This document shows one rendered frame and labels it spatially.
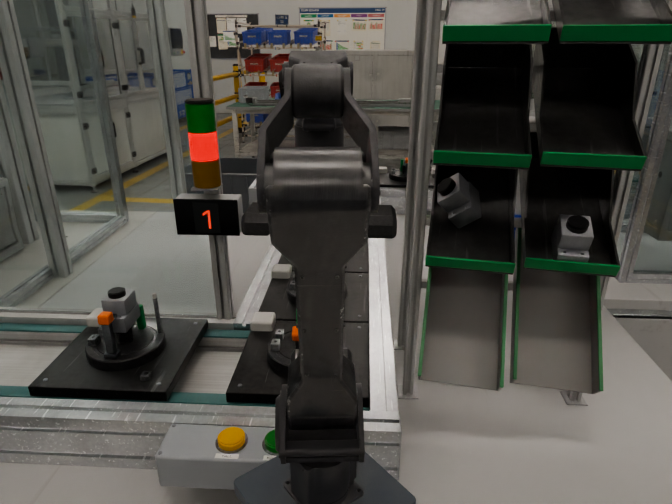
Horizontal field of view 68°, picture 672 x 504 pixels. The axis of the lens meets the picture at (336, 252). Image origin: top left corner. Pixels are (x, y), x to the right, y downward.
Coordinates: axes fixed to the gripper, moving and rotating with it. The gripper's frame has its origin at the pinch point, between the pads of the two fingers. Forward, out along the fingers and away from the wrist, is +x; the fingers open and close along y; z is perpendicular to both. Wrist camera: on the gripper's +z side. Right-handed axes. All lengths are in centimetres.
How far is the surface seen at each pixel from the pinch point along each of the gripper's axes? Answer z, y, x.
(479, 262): 10.9, -22.8, 4.8
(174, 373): 12.8, 27.3, 28.4
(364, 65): 752, 0, 7
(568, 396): 24, -47, 39
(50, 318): 32, 62, 30
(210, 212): 28.9, 23.2, 3.8
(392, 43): 1069, -55, -23
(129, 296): 19.9, 36.8, 17.2
